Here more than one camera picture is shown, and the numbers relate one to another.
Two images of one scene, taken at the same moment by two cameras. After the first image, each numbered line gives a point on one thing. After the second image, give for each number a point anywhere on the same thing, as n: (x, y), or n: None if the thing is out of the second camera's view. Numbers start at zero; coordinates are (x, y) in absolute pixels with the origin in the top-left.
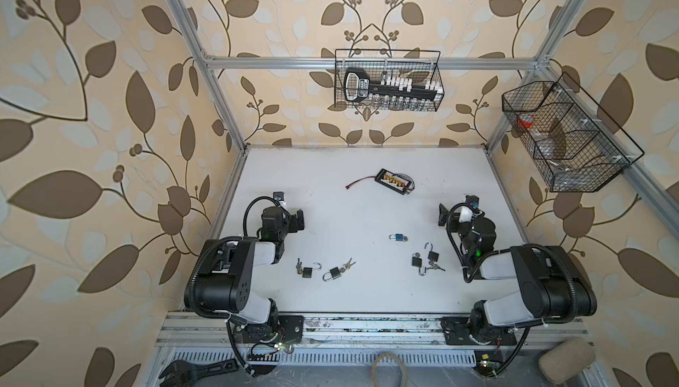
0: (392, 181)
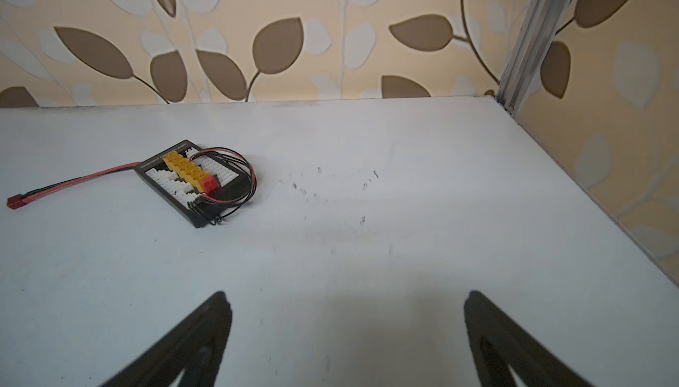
0: (202, 185)
